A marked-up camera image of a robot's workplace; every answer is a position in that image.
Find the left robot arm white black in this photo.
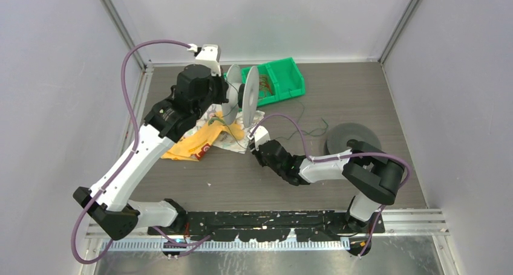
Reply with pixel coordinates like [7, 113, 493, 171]
[73, 64, 229, 241]

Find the white plastic cable spool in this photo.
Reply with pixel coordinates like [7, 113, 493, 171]
[221, 64, 260, 128]

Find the dark green wire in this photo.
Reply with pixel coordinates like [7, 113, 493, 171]
[208, 80, 330, 150]

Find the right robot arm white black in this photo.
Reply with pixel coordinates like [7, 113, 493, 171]
[249, 140, 410, 233]

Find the red wire bundle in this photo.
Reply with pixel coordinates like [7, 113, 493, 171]
[258, 75, 275, 100]

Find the floral patterned cloth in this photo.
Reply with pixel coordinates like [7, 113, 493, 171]
[186, 105, 250, 154]

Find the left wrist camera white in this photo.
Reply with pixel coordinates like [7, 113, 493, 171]
[188, 44, 223, 76]

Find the green three-compartment bin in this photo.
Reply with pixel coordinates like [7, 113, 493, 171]
[223, 57, 306, 108]

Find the white slotted cable duct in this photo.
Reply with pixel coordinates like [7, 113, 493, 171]
[109, 238, 350, 252]

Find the yellow snack bag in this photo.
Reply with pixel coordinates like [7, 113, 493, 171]
[160, 111, 246, 163]

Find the dark grey cable spool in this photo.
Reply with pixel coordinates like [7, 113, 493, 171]
[324, 123, 382, 155]

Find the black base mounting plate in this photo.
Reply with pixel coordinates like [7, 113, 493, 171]
[159, 210, 385, 242]

